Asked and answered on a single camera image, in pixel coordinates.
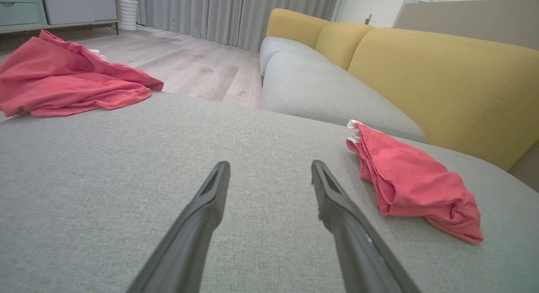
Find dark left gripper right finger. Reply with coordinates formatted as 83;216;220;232
311;160;422;293

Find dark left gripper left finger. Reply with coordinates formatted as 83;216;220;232
126;160;231;293

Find red shorts with white stripes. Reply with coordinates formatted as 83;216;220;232
346;120;484;244

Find red jersey with white trim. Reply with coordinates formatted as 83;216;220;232
0;30;165;118

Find large grey sofa seat cushion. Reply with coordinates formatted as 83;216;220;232
261;52;428;144

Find large yellow sofa back cushion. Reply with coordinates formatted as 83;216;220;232
347;28;539;171

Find narrow yellow sofa back cushion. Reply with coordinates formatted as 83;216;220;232
315;21;376;71

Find small grey sofa seat cushion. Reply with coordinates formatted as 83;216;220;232
259;36;331;75

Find grey pleated curtain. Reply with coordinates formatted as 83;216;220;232
135;0;342;53

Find yellow sofa end back cushion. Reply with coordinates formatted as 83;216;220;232
266;8;331;49

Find white ribbed plant pot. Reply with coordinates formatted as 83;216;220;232
120;0;139;32

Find beige upholstered panel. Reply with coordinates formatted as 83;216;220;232
395;0;539;50

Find grey and green tv cabinet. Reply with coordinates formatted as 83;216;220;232
0;0;121;36

